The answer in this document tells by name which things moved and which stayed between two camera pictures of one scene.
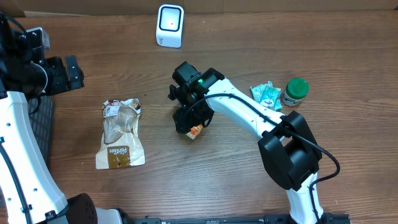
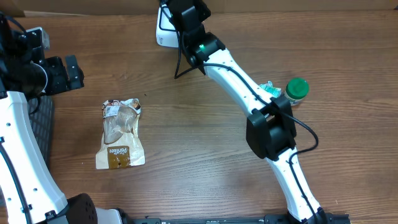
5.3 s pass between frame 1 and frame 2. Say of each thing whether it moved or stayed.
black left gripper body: stayed
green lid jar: stayed
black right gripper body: moved
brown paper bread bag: stayed
